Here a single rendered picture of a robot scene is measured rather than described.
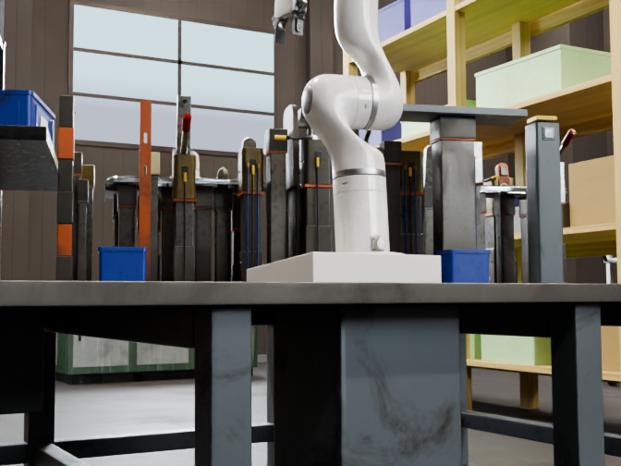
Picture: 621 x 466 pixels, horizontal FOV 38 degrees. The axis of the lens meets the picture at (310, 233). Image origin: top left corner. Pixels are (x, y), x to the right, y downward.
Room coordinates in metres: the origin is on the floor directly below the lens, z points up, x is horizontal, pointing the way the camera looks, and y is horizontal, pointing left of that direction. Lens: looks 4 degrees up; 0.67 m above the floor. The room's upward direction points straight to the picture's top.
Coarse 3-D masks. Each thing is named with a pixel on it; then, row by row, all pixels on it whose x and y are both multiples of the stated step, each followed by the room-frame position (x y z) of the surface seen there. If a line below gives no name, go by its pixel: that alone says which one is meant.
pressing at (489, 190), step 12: (108, 180) 2.45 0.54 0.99; (120, 180) 2.44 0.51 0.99; (132, 180) 2.44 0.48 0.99; (168, 180) 2.47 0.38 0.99; (204, 180) 2.49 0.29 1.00; (216, 180) 2.49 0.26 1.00; (228, 180) 2.50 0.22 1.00; (264, 192) 2.73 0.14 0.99; (492, 192) 2.84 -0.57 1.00; (516, 192) 2.82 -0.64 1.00
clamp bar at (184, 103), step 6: (180, 96) 2.40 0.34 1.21; (186, 96) 2.41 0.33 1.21; (180, 102) 2.41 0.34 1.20; (186, 102) 2.39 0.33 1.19; (180, 108) 2.41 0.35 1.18; (186, 108) 2.41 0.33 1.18; (180, 114) 2.41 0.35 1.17; (180, 120) 2.41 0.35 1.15; (180, 126) 2.42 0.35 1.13; (180, 132) 2.42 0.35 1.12; (180, 138) 2.42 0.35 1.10; (180, 144) 2.42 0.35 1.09
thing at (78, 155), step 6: (78, 156) 2.50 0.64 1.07; (78, 162) 2.50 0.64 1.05; (78, 168) 2.50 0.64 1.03; (78, 174) 2.50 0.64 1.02; (78, 204) 2.51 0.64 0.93; (72, 228) 2.50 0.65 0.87; (72, 234) 2.50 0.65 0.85; (72, 240) 2.50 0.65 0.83; (72, 246) 2.50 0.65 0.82; (72, 252) 2.50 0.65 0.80
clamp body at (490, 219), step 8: (488, 184) 2.96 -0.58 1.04; (496, 184) 2.93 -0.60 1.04; (512, 184) 2.94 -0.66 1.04; (488, 200) 2.96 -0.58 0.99; (488, 208) 2.97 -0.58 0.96; (488, 216) 2.99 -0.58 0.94; (488, 224) 2.98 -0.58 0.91; (488, 232) 2.98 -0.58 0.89; (488, 240) 2.99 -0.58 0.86; (488, 248) 2.99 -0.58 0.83; (496, 264) 2.94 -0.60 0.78; (496, 272) 2.94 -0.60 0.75; (496, 280) 2.94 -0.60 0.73
